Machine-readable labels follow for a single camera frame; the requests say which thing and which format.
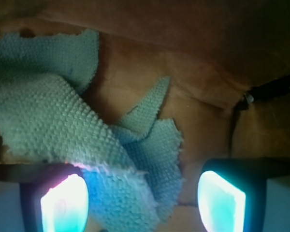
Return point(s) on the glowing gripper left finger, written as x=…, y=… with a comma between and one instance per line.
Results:
x=42, y=198

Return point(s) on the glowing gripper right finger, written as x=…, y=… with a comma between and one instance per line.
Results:
x=245, y=195

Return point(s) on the light blue cloth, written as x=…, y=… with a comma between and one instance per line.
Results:
x=131, y=167

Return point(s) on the brown paper bag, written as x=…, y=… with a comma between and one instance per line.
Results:
x=229, y=61

